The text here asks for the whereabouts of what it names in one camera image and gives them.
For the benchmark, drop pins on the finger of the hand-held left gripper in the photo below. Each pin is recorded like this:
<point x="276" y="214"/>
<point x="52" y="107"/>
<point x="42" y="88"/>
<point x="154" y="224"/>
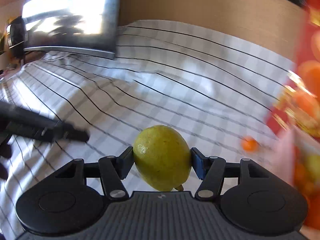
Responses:
<point x="75" y="134"/>

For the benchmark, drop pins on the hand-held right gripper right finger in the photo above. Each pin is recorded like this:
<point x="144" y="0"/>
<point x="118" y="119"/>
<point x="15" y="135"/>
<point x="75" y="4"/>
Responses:
<point x="199" y="166"/>

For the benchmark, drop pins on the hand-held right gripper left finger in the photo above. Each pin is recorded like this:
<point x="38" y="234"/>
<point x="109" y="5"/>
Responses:
<point x="126" y="163"/>

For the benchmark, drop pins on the large green pear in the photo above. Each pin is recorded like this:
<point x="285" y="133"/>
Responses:
<point x="162" y="157"/>

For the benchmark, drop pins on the small tangerine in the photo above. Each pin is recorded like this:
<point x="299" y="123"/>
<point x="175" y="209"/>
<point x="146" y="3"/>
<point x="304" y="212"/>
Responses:
<point x="249" y="145"/>

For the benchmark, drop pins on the pink cardboard box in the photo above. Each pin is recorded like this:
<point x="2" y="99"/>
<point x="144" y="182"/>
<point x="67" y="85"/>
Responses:
<point x="287" y="155"/>

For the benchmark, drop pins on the large orange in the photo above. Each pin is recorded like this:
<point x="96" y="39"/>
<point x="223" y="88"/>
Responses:
<point x="313" y="212"/>
<point x="300" y="174"/>

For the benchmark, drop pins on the white checked bedsheet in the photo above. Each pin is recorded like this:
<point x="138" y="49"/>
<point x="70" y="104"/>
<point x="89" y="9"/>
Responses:
<point x="125" y="100"/>

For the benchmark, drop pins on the black round object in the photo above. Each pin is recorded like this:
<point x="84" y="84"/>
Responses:
<point x="16" y="35"/>

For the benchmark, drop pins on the dark grey monitor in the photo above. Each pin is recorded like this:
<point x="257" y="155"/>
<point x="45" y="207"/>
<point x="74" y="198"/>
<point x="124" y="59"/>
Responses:
<point x="70" y="22"/>

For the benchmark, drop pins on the red printed box lid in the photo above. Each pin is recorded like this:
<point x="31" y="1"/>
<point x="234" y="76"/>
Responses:
<point x="305" y="67"/>

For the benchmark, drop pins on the wooden headboard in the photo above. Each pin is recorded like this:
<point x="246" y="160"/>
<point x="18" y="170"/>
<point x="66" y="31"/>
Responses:
<point x="212" y="5"/>

